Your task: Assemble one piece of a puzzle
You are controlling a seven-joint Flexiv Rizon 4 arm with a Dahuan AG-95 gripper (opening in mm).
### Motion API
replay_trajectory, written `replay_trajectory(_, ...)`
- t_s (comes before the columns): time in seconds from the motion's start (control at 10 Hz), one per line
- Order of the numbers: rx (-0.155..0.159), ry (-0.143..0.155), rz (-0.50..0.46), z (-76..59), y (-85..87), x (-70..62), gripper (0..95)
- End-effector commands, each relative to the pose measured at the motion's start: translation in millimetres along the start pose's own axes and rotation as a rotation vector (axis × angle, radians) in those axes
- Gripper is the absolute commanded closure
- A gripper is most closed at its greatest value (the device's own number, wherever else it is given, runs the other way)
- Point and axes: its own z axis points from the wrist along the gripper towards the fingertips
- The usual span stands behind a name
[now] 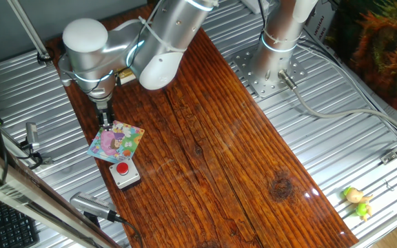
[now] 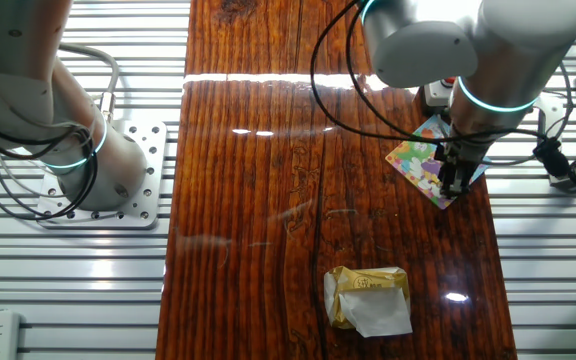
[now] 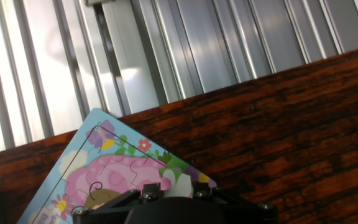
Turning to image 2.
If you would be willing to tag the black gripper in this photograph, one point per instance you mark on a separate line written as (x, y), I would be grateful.
(460, 157)

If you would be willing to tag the black wrist camera plug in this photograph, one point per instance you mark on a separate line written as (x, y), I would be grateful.
(553, 157)

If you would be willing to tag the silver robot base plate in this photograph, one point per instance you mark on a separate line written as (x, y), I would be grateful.
(153, 150)

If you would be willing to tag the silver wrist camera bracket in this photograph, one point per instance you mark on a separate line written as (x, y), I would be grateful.
(550, 112)

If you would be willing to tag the grey box with red button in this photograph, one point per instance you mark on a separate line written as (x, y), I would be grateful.
(435, 92)

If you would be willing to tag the gold wrapped snack packet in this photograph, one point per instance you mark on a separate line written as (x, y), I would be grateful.
(368, 305)

